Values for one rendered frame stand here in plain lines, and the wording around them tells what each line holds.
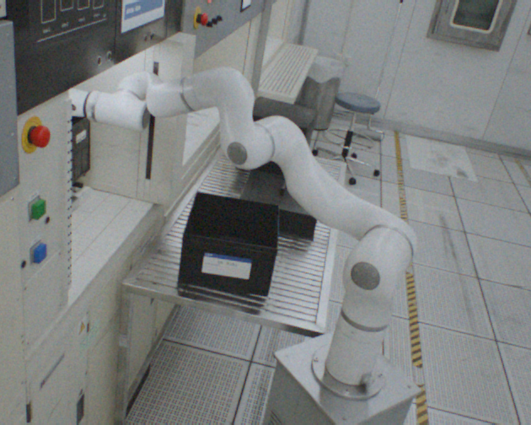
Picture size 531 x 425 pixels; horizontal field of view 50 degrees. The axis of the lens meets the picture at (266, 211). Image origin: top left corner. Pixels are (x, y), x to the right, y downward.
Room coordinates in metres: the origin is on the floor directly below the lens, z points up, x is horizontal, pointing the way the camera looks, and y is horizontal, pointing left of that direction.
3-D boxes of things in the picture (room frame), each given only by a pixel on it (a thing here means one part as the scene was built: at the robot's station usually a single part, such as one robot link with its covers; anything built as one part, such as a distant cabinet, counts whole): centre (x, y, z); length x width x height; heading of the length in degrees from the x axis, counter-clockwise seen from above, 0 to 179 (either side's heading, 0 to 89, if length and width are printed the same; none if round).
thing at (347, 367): (1.12, -0.28, 0.85); 0.19 x 0.19 x 0.18
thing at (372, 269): (1.09, -0.27, 1.07); 0.19 x 0.12 x 0.24; 154
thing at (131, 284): (1.93, 0.02, 0.38); 1.30 x 0.60 x 0.76; 175
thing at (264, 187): (1.90, -0.05, 0.83); 0.29 x 0.29 x 0.13; 87
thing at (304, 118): (2.37, 0.01, 0.89); 0.29 x 0.29 x 0.25; 80
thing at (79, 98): (1.48, 0.58, 1.21); 0.11 x 0.10 x 0.07; 85
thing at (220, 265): (1.50, 0.09, 0.85); 0.28 x 0.28 x 0.17; 3
